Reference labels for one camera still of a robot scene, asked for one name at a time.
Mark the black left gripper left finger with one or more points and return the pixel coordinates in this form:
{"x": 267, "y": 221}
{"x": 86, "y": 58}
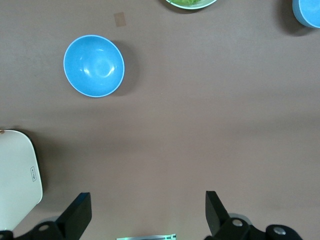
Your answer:
{"x": 75, "y": 215}

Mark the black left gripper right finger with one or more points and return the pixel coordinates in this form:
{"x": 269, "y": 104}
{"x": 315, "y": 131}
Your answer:
{"x": 217, "y": 217}

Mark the blue plastic bowl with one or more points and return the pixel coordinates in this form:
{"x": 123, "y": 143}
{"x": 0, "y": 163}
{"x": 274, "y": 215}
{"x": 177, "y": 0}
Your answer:
{"x": 93, "y": 66}
{"x": 308, "y": 11}

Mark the white plastic appliance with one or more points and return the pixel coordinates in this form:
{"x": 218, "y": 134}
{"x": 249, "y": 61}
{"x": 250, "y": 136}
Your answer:
{"x": 17, "y": 175}

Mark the brown tape patch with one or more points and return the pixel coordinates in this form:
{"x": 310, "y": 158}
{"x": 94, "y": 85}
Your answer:
{"x": 120, "y": 19}

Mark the pale green plate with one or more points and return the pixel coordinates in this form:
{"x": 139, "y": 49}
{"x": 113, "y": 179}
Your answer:
{"x": 190, "y": 7}

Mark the green lettuce leaf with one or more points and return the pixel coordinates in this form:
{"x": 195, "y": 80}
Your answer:
{"x": 186, "y": 2}

